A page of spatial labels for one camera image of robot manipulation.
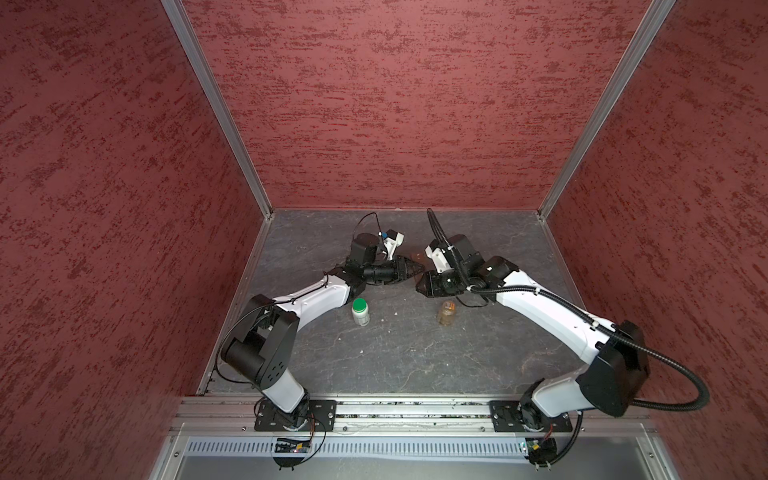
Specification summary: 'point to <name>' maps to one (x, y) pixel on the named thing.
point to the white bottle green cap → (360, 311)
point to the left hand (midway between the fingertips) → (422, 275)
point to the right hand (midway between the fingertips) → (423, 292)
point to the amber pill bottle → (447, 313)
